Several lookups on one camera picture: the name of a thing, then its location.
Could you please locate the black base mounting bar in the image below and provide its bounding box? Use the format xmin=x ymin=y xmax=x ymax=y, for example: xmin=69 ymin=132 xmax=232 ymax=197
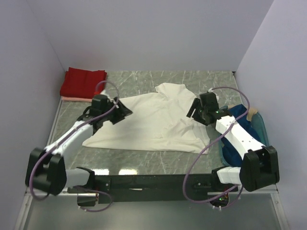
xmin=76 ymin=174 xmax=232 ymax=202

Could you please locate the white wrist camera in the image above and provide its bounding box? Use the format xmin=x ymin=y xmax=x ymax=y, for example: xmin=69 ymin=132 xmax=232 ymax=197
xmin=208 ymin=88 xmax=220 ymax=101
xmin=94 ymin=89 xmax=111 ymax=99

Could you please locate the folded pink t shirt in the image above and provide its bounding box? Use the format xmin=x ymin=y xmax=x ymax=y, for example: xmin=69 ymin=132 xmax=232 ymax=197
xmin=62 ymin=96 xmax=92 ymax=103

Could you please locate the teal plastic basket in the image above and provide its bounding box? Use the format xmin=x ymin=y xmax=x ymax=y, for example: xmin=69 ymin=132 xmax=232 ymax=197
xmin=220 ymin=107 xmax=269 ymax=166

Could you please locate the blue t shirt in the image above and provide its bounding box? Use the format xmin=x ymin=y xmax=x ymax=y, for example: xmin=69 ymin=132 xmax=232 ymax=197
xmin=219 ymin=104 xmax=263 ymax=167

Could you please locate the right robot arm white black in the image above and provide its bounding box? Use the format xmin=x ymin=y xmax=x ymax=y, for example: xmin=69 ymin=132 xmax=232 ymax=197
xmin=187 ymin=92 xmax=280 ymax=192

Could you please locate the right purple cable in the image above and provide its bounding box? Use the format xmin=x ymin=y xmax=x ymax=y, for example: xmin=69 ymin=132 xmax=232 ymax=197
xmin=183 ymin=86 xmax=250 ymax=213

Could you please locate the aluminium frame rail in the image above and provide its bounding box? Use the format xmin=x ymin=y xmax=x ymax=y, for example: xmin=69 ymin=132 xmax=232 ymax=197
xmin=24 ymin=185 xmax=279 ymax=197

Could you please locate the folded red t shirt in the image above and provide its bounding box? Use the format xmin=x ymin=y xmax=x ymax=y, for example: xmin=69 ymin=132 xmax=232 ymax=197
xmin=60 ymin=67 xmax=107 ymax=99

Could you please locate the white t shirt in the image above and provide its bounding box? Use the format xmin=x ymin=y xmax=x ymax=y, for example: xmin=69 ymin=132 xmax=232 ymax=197
xmin=83 ymin=83 xmax=210 ymax=154

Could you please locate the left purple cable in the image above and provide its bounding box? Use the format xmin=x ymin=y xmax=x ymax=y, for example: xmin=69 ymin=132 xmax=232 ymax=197
xmin=28 ymin=80 xmax=120 ymax=213

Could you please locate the purple cable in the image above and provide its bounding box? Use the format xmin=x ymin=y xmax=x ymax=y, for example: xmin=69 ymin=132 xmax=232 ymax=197
xmin=183 ymin=86 xmax=250 ymax=213
xmin=28 ymin=80 xmax=120 ymax=213

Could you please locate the beige t shirt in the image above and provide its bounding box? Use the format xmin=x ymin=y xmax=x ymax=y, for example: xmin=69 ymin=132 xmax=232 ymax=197
xmin=227 ymin=104 xmax=258 ymax=122

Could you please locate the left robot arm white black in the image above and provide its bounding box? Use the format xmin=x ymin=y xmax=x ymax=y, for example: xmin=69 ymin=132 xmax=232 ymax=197
xmin=25 ymin=95 xmax=133 ymax=196

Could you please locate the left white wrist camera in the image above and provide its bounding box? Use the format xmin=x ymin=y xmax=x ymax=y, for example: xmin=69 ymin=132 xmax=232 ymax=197
xmin=94 ymin=89 xmax=111 ymax=99

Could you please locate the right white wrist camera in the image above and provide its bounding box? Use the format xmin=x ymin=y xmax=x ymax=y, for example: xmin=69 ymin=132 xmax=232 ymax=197
xmin=208 ymin=88 xmax=220 ymax=101

